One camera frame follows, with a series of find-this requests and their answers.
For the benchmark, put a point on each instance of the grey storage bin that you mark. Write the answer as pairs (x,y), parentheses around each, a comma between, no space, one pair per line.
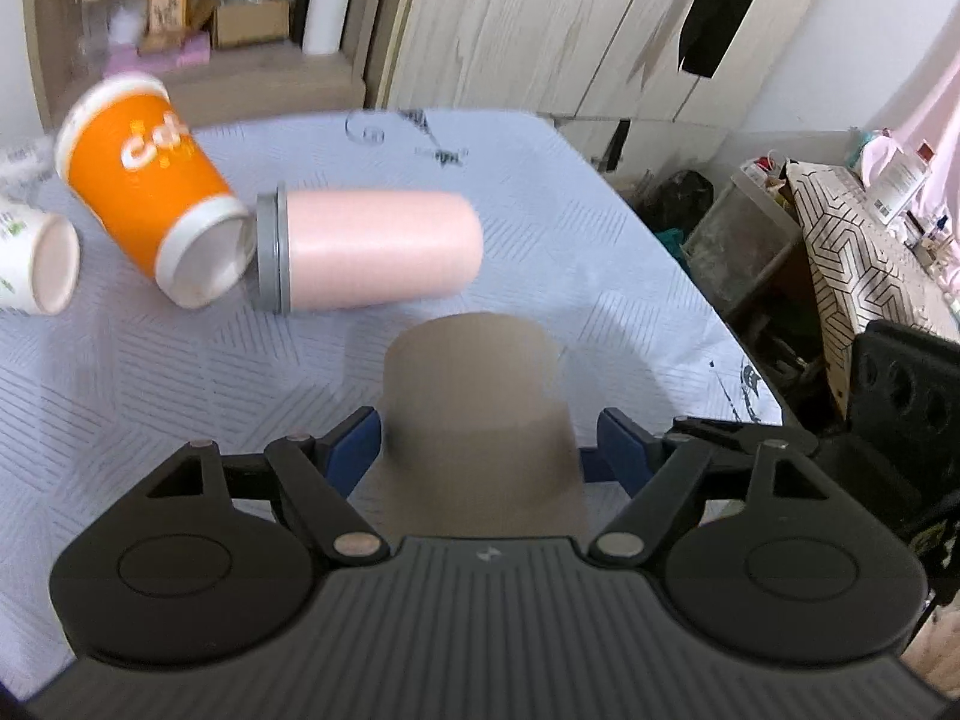
(741,241)

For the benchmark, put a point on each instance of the white patterned tablecloth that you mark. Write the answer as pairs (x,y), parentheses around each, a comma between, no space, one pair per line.
(94,398)

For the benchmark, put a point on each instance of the taupe tumbler cup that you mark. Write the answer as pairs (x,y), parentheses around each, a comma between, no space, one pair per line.
(476,434)

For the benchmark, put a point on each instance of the orange small box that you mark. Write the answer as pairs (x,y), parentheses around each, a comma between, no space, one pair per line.
(165,16)

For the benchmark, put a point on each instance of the wooden open shelf unit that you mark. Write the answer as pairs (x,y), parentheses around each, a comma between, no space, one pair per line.
(250,82)

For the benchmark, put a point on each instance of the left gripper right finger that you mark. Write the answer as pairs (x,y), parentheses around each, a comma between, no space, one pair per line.
(662,478)

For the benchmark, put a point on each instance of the pink cloth on shelf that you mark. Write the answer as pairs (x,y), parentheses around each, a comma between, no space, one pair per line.
(195,50)

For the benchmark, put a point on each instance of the orange paper cup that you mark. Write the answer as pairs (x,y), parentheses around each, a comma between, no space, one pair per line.
(126,153)

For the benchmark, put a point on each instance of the wooden wardrobe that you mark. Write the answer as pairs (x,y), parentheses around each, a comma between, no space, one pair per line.
(605,72)

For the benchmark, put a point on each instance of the black ribbon bow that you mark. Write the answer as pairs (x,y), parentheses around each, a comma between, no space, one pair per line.
(708,32)

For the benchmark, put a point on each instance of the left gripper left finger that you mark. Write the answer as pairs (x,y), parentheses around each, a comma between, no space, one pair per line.
(314,478)

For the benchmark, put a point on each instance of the clear bottle with cream cap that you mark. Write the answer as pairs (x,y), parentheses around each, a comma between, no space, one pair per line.
(93,45)

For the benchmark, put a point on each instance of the small cardboard box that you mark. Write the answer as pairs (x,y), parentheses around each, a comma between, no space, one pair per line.
(239,24)

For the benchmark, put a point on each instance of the geometric patterned box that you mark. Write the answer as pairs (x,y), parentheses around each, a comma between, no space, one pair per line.
(860,272)

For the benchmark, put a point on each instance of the pink tumbler with grey lid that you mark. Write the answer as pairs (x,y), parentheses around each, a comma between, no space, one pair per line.
(342,249)

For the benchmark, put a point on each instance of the white floral paper cup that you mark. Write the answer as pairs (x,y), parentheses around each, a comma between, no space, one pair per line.
(39,260)

